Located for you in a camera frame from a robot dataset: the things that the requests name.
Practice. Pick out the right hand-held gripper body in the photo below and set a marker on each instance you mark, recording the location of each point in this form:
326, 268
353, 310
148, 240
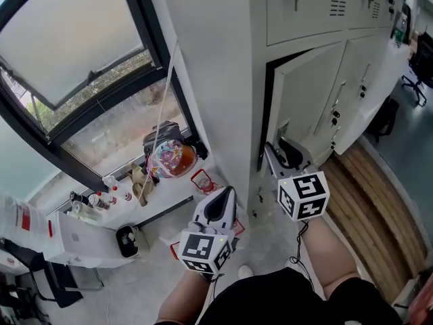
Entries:
304, 195

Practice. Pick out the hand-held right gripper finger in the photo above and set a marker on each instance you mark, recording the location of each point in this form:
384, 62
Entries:
294, 154
275, 168

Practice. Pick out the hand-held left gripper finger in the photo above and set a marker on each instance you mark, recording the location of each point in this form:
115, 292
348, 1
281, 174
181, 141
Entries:
230, 217
202, 212

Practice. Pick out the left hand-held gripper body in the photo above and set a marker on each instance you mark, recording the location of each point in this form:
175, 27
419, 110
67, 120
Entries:
203, 249

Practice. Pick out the grey locker door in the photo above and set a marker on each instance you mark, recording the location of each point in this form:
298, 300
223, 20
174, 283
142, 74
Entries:
304, 90

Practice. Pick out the grey metal locker cabinet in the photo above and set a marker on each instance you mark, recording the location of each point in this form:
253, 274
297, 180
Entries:
209, 63

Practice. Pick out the person's left forearm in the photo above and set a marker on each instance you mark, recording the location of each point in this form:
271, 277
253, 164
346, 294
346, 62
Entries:
184, 300

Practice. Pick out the person's right forearm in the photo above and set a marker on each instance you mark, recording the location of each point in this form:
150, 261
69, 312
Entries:
328, 249

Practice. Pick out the person's left white shoe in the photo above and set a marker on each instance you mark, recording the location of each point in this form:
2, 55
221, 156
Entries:
245, 271

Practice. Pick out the colourful plastic bag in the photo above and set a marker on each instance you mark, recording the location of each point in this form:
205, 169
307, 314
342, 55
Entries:
172, 159

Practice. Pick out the wooden plank platform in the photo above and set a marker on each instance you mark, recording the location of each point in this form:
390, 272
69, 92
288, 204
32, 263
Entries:
372, 198

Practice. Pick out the beige cloth pouch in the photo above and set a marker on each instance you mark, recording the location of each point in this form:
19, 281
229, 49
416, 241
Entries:
140, 181

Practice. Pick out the white trash bin black liner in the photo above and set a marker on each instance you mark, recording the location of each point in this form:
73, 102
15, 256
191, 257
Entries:
128, 242

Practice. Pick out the small bottle red label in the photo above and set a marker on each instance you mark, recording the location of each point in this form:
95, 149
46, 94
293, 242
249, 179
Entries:
128, 196
114, 198

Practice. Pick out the person's black clothing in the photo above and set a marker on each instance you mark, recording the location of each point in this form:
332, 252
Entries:
270, 303

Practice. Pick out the black backpack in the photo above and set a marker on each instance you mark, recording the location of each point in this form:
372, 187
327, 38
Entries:
384, 120
164, 132

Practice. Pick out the white counter block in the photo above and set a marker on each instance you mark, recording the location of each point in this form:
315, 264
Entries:
368, 97

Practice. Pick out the white bottle red cap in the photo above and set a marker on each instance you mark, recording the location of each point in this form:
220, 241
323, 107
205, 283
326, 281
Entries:
110, 180

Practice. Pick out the red patterned bottle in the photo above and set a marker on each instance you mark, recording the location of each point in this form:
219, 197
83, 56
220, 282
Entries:
98, 200

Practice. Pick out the white box unit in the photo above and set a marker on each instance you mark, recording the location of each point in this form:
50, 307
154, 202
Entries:
88, 242

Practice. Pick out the dark flask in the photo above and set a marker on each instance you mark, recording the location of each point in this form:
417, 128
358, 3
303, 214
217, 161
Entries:
78, 197

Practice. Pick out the large clear jug red label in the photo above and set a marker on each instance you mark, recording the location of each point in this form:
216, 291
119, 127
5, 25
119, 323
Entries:
20, 218
50, 228

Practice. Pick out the clear bottle green label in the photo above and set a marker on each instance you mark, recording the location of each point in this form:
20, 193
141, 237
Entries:
400, 32

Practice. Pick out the black mesh chair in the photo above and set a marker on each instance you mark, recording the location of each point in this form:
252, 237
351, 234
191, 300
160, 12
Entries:
27, 254

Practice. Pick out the black equipment rack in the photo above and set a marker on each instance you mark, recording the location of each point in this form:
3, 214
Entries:
17, 303

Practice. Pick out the black window frame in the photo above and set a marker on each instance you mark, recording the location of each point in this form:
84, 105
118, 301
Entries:
142, 12

